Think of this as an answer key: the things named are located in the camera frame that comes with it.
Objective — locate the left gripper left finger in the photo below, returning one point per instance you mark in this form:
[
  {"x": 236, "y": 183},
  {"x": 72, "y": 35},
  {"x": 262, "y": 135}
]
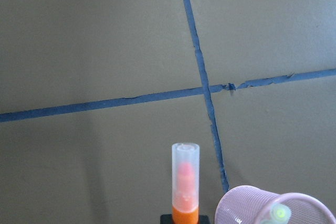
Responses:
[{"x": 166, "y": 219}]

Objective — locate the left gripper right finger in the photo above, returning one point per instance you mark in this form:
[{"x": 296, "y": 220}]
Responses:
[{"x": 203, "y": 219}]

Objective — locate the green marker pen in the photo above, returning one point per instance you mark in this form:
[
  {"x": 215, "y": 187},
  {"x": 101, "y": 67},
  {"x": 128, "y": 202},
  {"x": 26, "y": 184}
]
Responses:
[{"x": 280, "y": 213}]

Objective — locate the orange marker pen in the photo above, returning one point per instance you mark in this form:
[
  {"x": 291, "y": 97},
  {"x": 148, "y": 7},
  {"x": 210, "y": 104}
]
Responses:
[{"x": 185, "y": 182}]

